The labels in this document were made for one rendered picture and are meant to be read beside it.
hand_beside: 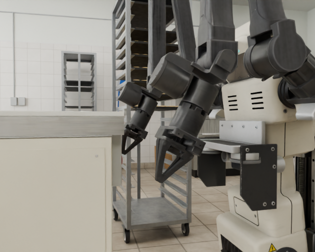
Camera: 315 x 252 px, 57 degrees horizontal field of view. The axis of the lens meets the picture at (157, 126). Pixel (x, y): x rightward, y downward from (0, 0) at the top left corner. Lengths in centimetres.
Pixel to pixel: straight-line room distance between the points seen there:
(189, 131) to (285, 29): 27
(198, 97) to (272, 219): 42
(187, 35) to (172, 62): 50
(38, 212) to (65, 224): 7
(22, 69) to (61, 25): 95
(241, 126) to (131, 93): 36
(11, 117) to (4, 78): 450
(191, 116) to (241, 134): 33
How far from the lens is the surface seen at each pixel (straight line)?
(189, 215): 223
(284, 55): 62
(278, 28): 62
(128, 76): 200
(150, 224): 215
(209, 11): 59
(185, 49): 102
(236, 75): 90
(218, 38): 57
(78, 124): 74
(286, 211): 84
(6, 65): 527
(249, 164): 73
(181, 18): 104
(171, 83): 52
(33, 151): 74
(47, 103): 509
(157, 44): 99
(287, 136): 85
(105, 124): 74
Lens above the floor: 88
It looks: 2 degrees down
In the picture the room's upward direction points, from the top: straight up
